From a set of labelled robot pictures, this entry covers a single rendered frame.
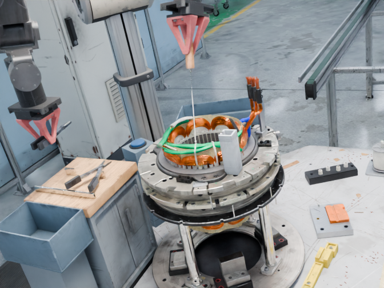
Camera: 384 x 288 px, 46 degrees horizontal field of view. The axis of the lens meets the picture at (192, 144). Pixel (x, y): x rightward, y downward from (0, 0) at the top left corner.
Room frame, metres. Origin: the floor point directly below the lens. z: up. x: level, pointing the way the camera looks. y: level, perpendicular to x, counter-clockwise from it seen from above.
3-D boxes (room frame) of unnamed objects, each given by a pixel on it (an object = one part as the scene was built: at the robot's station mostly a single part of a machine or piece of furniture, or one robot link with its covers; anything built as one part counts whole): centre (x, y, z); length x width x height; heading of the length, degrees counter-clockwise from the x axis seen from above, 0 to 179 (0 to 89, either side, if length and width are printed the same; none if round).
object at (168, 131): (0.94, 0.04, 1.15); 0.15 x 0.04 x 0.02; 146
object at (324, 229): (0.97, -0.32, 0.79); 0.12 x 0.09 x 0.02; 171
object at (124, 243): (0.96, 0.28, 0.91); 0.19 x 0.19 x 0.26; 59
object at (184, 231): (0.82, 0.06, 0.91); 0.02 x 0.02 x 0.21
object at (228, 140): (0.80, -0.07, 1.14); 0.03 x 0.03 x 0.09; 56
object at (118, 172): (0.96, 0.28, 1.05); 0.20 x 0.19 x 0.02; 149
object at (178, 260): (0.90, 0.09, 0.83); 0.05 x 0.04 x 0.02; 174
